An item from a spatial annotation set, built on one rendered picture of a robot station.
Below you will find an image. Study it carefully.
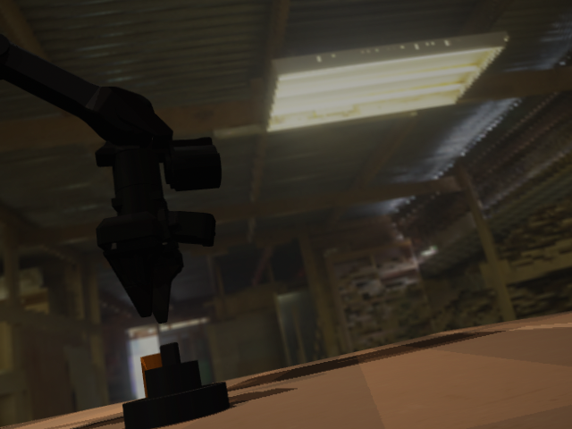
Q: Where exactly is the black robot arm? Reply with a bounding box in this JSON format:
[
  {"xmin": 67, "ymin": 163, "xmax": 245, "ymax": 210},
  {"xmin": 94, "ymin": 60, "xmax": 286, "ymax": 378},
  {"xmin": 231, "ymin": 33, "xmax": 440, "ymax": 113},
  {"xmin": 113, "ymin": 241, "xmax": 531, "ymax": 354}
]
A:
[{"xmin": 0, "ymin": 34, "xmax": 222, "ymax": 250}]

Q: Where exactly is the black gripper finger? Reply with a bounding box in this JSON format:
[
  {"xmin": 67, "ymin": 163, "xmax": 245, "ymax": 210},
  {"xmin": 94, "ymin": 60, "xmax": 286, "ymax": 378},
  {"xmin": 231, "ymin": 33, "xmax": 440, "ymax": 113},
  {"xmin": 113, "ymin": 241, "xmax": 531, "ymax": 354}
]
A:
[
  {"xmin": 103, "ymin": 241, "xmax": 165, "ymax": 317},
  {"xmin": 152, "ymin": 265, "xmax": 181, "ymax": 324}
]

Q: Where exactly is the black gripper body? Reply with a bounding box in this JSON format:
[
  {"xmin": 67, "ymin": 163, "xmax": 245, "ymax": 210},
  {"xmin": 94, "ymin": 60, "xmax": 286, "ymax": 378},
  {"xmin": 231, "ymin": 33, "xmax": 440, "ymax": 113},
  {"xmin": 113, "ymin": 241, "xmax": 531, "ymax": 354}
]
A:
[{"xmin": 96, "ymin": 184, "xmax": 183, "ymax": 270}]

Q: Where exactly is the black stepped round pedestal with shaft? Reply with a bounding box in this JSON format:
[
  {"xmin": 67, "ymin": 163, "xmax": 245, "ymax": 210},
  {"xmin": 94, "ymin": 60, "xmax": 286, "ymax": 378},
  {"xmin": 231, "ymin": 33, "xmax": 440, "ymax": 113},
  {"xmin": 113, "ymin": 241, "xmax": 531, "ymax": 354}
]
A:
[{"xmin": 122, "ymin": 342, "xmax": 230, "ymax": 429}]

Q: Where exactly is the orange cylinder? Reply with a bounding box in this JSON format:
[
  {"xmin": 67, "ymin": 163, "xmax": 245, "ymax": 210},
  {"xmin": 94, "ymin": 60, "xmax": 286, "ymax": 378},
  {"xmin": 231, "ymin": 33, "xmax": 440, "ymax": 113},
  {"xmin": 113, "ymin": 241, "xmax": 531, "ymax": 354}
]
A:
[{"xmin": 140, "ymin": 353, "xmax": 162, "ymax": 398}]

